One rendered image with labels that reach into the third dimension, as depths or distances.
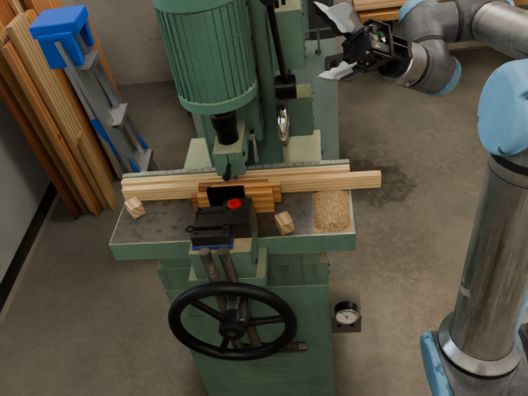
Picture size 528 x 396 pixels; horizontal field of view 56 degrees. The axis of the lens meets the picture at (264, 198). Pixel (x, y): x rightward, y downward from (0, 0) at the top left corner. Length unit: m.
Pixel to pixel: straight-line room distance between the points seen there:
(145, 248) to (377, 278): 1.24
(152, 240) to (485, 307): 0.75
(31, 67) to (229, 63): 1.52
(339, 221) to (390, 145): 1.79
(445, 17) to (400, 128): 1.90
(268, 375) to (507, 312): 0.97
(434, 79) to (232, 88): 0.42
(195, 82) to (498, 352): 0.76
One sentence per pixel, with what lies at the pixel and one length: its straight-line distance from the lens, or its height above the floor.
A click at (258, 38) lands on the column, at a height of 1.24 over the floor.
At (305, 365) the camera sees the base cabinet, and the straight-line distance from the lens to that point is 1.64.
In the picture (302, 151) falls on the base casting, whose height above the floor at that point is 0.80.
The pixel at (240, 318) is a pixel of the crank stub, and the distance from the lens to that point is 1.01.
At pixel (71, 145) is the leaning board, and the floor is 0.44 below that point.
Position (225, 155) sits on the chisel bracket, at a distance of 1.16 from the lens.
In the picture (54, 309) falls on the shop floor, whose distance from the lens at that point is 2.48.
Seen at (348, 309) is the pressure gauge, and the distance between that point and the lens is 1.29.
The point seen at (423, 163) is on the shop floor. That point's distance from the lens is 2.81.
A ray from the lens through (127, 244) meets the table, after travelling 1.26.
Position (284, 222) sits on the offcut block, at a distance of 1.15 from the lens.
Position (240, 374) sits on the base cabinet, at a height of 0.26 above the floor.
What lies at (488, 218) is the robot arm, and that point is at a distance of 0.79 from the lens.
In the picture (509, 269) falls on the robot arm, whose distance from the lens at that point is 0.83.
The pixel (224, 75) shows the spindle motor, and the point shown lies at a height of 1.28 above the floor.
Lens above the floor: 1.75
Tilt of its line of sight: 42 degrees down
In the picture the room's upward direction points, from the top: 9 degrees counter-clockwise
